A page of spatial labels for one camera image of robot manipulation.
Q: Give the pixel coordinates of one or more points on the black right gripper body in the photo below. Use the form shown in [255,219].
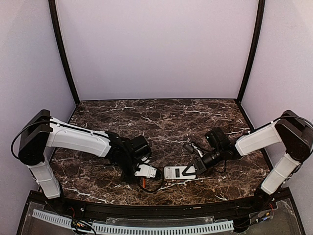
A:
[200,165]

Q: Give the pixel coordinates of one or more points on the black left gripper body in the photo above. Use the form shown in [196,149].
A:
[133,171]

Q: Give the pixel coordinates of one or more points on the white remote control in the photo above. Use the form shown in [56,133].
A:
[174,173]

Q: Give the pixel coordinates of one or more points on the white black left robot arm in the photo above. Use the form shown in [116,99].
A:
[44,131]

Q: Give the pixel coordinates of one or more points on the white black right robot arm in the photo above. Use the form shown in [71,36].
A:
[294,132]

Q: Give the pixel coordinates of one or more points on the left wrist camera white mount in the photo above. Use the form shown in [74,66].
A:
[146,171]

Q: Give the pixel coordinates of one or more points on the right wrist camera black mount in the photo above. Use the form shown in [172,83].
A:
[193,149]

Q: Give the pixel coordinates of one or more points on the black front rail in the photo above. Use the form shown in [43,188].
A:
[238,209]

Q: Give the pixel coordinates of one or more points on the white slotted cable duct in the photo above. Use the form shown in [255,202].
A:
[122,226]

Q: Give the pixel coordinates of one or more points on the black corner frame post right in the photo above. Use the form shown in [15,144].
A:
[253,49]

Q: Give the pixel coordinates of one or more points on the black corner frame post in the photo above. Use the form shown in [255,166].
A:
[253,49]
[62,51]

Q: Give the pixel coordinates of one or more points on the black corner frame post left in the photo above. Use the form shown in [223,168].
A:
[62,51]

